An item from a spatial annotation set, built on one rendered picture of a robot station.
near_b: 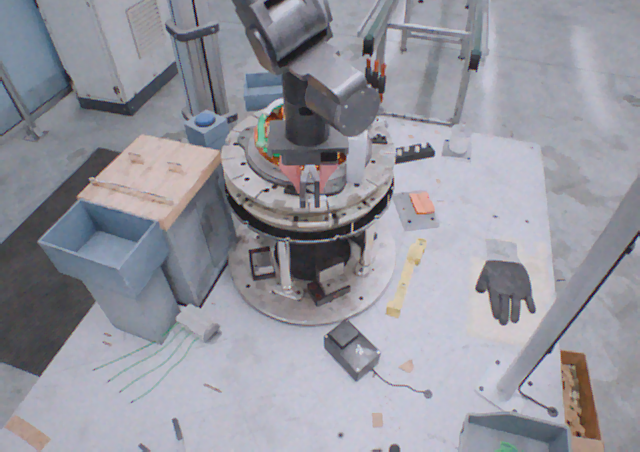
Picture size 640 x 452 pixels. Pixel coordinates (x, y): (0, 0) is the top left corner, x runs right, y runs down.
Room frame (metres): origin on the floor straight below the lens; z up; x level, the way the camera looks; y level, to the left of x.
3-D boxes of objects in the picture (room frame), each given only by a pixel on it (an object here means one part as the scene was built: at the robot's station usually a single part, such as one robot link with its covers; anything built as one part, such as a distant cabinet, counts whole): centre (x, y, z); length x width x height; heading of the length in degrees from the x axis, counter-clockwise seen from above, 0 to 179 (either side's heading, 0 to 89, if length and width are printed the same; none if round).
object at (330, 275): (0.53, -0.01, 0.85); 0.06 x 0.04 x 0.05; 118
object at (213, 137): (0.82, 0.27, 0.91); 0.07 x 0.07 x 0.25; 54
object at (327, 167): (0.46, 0.02, 1.20); 0.07 x 0.07 x 0.09; 2
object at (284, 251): (0.53, 0.08, 0.91); 0.02 x 0.02 x 0.21
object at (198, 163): (0.61, 0.33, 1.05); 0.20 x 0.19 x 0.02; 161
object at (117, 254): (0.46, 0.38, 0.92); 0.17 x 0.11 x 0.28; 71
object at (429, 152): (1.01, -0.24, 0.79); 0.15 x 0.05 x 0.02; 107
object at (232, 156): (0.64, 0.03, 1.09); 0.32 x 0.32 x 0.01
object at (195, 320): (0.45, 0.26, 0.80); 0.10 x 0.05 x 0.04; 58
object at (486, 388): (0.32, -0.34, 0.78); 0.09 x 0.09 x 0.01; 49
